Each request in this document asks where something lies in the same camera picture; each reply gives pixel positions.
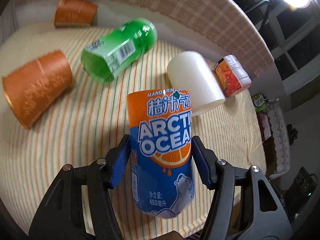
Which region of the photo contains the near orange paper cup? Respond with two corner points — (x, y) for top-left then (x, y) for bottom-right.
(2, 50), (73, 129)

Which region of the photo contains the plaid beige windowsill cloth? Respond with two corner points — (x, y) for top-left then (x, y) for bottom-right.
(14, 0), (274, 76)

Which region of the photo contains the orange paper cup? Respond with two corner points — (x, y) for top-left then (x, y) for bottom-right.
(2, 50), (73, 129)
(54, 0), (98, 28)

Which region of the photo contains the white paper cup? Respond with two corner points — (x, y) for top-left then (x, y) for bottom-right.
(167, 51), (226, 117)

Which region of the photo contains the far orange paper cup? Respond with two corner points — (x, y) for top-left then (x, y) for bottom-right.
(54, 0), (98, 28)

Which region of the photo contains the white lace cloth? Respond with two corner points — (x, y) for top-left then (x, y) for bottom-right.
(267, 101), (291, 179)

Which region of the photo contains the green carton box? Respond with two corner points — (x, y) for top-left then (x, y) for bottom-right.
(251, 93), (267, 113)

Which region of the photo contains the orange fruit-label cup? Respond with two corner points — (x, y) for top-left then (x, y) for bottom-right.
(214, 55), (252, 98)

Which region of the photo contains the green bottle-label cup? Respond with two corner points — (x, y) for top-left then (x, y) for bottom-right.
(80, 18), (158, 86)

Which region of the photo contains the Arctic Ocean orange-blue cup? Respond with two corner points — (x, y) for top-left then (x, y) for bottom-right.
(127, 88), (194, 219)

